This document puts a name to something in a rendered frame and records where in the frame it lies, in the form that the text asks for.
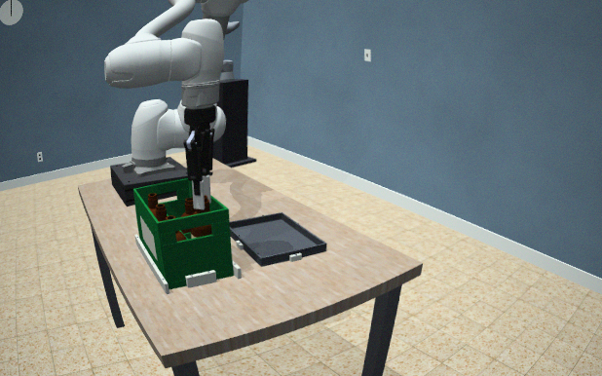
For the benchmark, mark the green divided crate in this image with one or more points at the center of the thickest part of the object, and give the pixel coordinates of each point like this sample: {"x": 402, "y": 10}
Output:
{"x": 175, "y": 260}

